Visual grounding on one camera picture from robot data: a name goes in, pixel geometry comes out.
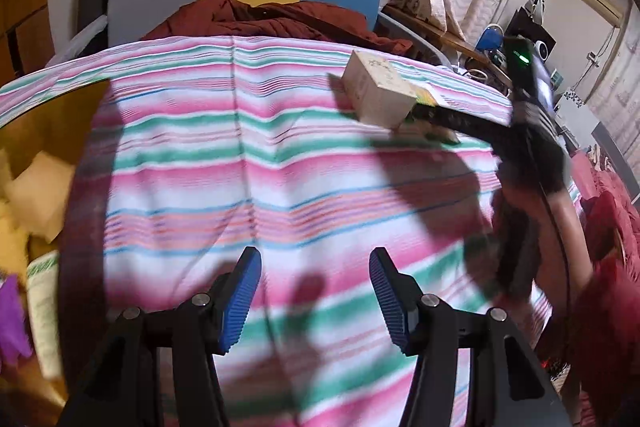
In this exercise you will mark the beige carton box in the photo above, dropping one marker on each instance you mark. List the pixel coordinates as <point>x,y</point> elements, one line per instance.
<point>380,92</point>

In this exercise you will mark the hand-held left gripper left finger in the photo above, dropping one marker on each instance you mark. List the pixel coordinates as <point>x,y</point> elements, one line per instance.
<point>240,307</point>

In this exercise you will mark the striped tablecloth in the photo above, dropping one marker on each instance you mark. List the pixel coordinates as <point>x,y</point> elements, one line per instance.
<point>250,157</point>

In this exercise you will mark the purple item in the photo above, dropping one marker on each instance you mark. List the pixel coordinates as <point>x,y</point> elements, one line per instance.
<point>11,322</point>

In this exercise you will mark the person's red clothing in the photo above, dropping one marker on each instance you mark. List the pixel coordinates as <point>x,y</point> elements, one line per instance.
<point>610,297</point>

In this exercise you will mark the person's right forearm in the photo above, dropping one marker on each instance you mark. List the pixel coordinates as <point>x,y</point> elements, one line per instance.
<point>575,247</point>

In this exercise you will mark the dark red jacket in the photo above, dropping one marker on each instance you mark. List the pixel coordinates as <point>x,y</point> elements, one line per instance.
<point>280,19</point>

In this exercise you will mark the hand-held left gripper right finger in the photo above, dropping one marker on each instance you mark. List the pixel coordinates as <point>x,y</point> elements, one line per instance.
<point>390,307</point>

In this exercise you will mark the wooden wardrobe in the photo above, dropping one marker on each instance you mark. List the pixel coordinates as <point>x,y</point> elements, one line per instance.
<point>25,7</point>

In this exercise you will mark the person's right hand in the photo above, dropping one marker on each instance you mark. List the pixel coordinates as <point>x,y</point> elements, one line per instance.
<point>547,147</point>

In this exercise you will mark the white green tube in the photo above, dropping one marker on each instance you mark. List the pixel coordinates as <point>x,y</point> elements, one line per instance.
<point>45,307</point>

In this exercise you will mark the golden box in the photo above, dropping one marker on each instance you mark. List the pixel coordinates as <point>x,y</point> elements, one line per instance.
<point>50,132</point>

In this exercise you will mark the black speaker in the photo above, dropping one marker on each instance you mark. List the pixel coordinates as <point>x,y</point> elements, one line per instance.
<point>535,34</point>

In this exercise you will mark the wooden side table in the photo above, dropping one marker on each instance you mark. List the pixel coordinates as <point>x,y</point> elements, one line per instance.
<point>440,34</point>

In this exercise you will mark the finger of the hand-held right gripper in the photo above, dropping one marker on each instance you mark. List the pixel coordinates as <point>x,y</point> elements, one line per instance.
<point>460,119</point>

